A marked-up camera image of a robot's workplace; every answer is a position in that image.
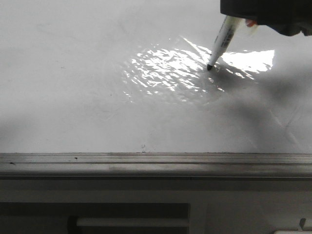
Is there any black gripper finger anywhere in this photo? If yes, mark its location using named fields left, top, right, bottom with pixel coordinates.
left=220, top=0, right=312, bottom=37

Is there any white whiteboard marker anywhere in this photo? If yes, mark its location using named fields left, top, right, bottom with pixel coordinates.
left=207, top=16, right=242, bottom=71

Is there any red magnet with tape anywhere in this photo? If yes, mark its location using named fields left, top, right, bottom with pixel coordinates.
left=239, top=19, right=258, bottom=37

